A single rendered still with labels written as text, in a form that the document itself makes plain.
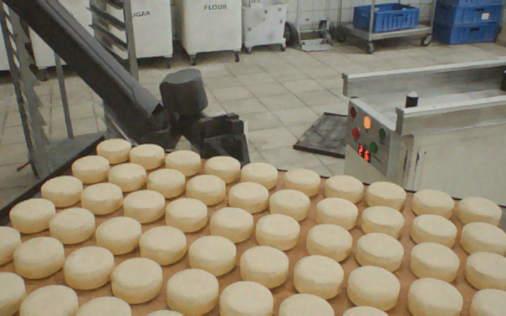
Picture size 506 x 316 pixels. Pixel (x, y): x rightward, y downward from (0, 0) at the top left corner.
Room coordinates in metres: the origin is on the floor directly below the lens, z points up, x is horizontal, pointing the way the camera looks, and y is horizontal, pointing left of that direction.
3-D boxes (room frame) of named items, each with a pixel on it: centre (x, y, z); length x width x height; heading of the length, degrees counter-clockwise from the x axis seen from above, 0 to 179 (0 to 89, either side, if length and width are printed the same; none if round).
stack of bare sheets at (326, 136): (3.02, -0.54, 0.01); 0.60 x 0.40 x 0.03; 155
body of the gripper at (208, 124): (0.76, 0.07, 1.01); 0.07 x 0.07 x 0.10; 29
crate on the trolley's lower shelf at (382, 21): (5.39, -1.35, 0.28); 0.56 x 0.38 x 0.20; 117
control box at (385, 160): (1.31, -0.32, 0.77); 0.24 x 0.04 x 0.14; 18
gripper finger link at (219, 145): (0.70, 0.03, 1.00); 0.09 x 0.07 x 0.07; 29
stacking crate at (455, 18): (5.63, -2.27, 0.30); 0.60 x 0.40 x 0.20; 109
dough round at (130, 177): (0.61, 0.17, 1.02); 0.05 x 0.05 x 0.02
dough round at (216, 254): (0.44, 0.04, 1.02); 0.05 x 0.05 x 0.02
